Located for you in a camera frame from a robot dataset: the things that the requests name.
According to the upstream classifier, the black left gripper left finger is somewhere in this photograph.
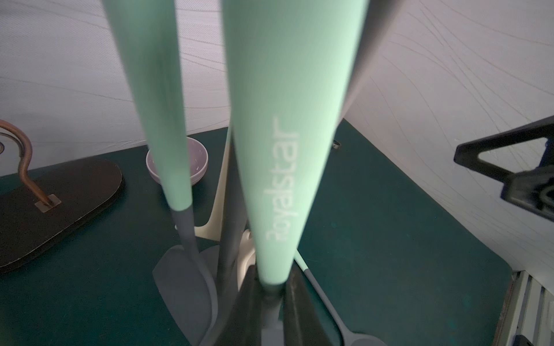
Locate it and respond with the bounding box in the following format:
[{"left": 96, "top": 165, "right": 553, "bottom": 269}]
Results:
[{"left": 215, "top": 265, "right": 263, "bottom": 346}]

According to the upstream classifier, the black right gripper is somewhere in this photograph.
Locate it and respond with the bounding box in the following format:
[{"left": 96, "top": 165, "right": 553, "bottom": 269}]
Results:
[{"left": 454, "top": 116, "right": 553, "bottom": 221}]

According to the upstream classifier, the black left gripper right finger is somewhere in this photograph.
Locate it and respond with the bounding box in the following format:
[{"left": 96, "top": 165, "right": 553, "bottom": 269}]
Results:
[{"left": 283, "top": 263, "right": 332, "bottom": 346}]

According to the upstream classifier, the mint grey spatula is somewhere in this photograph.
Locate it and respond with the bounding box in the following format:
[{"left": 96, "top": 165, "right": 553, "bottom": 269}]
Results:
[
  {"left": 102, "top": 1, "right": 218, "bottom": 345},
  {"left": 216, "top": 1, "right": 369, "bottom": 345},
  {"left": 294, "top": 251, "right": 386, "bottom": 346}
]

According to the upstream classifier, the grey cream handled spoon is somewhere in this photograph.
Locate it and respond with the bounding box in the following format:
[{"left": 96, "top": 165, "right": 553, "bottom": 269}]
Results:
[{"left": 222, "top": 1, "right": 401, "bottom": 293}]

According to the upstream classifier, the grey utensil rack stand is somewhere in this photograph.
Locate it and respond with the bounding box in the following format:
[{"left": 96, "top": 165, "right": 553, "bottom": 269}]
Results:
[{"left": 200, "top": 130, "right": 248, "bottom": 345}]

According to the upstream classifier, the mint cream utensil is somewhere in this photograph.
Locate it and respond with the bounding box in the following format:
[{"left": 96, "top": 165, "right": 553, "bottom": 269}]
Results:
[{"left": 194, "top": 129, "right": 231, "bottom": 241}]

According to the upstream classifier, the lilac bowl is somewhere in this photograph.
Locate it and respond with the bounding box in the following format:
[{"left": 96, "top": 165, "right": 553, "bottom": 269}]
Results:
[{"left": 145, "top": 137, "right": 209, "bottom": 186}]

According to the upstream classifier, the copper swirl glass holder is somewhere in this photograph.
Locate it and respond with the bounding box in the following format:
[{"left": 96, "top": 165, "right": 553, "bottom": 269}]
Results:
[{"left": 1, "top": 121, "right": 124, "bottom": 273}]

